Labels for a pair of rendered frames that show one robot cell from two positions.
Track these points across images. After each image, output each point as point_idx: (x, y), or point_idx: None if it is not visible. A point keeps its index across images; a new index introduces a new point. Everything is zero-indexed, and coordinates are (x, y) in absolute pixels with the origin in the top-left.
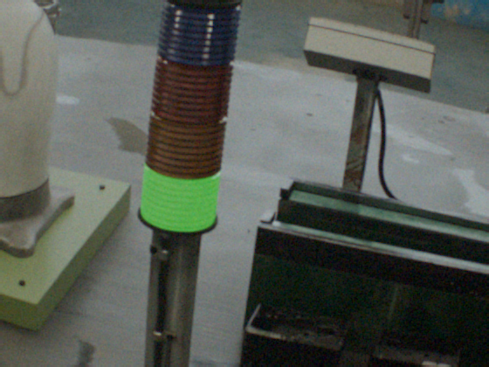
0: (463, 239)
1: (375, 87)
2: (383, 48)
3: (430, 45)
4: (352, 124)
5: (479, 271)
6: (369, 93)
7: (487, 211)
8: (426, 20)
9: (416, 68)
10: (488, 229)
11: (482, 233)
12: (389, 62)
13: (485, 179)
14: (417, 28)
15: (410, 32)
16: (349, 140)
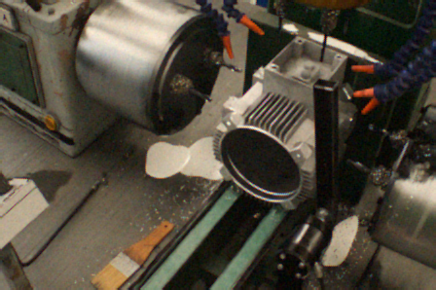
0: (176, 272)
1: (11, 242)
2: (7, 220)
3: (29, 184)
4: (9, 272)
5: (237, 288)
6: (10, 249)
7: (48, 194)
8: (0, 163)
9: (36, 209)
10: (171, 249)
11: (174, 256)
12: (18, 225)
13: (5, 167)
14: (4, 177)
15: (3, 185)
16: (13, 280)
